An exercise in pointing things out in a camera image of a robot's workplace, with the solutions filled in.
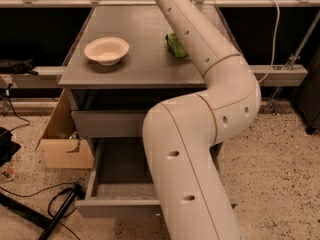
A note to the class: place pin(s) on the grey drawer cabinet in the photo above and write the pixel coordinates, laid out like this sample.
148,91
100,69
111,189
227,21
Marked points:
145,76

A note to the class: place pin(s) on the metal railing frame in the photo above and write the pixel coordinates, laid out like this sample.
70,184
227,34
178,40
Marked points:
245,23

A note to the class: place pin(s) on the black case on floor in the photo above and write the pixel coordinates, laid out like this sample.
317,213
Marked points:
7,146

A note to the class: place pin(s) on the green rice chip bag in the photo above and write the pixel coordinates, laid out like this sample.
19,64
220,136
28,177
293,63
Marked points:
174,46

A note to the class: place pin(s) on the white paper bowl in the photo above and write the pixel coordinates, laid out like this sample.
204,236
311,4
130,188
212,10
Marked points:
106,51

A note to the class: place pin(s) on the black tripod stand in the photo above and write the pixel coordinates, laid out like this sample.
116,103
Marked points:
46,223

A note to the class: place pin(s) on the grey middle drawer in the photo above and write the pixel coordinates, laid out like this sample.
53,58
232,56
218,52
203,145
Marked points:
100,124

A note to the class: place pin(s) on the black bag on left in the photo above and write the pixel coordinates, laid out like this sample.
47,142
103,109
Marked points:
10,66

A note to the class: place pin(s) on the cardboard box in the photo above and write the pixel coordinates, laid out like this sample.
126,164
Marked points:
62,144

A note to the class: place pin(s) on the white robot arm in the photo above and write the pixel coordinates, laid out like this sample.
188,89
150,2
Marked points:
178,133

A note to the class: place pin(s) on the grey open bottom drawer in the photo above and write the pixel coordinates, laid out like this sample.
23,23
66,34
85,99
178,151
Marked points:
120,183

